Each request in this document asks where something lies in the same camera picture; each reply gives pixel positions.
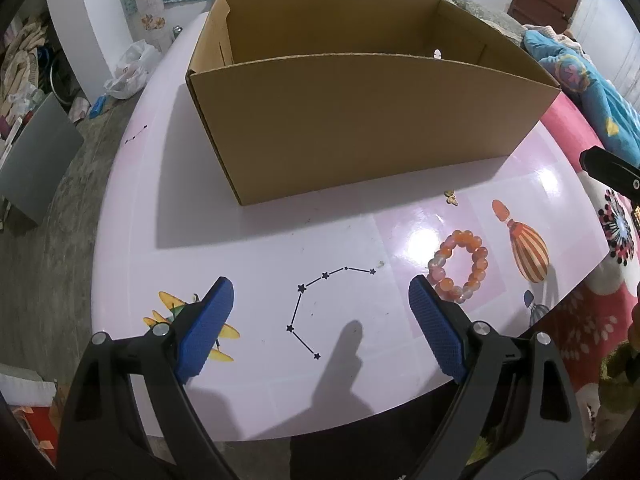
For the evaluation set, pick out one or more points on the pile of clothes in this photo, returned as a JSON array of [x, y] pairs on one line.
[[22, 70]]

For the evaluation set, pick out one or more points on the blue printed blanket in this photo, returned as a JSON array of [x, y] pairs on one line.
[[600, 95]]

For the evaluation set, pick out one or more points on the green fluffy cloth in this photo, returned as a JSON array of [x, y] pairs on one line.
[[622, 360]]

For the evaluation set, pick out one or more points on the grey board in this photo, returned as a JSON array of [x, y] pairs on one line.
[[35, 160]]

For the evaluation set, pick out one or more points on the bicycle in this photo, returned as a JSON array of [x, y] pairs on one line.
[[57, 75]]

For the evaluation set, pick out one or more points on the gold butterfly earring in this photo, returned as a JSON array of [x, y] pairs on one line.
[[452, 198]]

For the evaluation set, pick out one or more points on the small blue toy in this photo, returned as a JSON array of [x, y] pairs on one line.
[[97, 106]]

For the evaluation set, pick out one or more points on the grey fuzzy blanket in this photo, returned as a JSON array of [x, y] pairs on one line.
[[475, 7]]

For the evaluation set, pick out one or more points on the brown cardboard box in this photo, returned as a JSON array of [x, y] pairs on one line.
[[375, 130]]

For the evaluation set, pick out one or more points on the red gift bag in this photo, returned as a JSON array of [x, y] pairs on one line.
[[37, 435]]

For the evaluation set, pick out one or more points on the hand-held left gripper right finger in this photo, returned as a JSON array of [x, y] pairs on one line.
[[440, 330]]

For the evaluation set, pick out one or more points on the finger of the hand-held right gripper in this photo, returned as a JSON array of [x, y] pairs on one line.
[[612, 167]]

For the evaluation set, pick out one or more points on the pink floral blanket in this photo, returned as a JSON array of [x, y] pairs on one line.
[[565, 125]]

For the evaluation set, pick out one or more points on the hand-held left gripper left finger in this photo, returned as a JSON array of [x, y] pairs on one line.
[[205, 330]]

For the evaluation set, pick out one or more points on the white plastic bag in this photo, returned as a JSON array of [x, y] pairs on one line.
[[132, 70]]

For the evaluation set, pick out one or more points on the floral wall hanging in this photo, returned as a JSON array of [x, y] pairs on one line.
[[149, 0]]

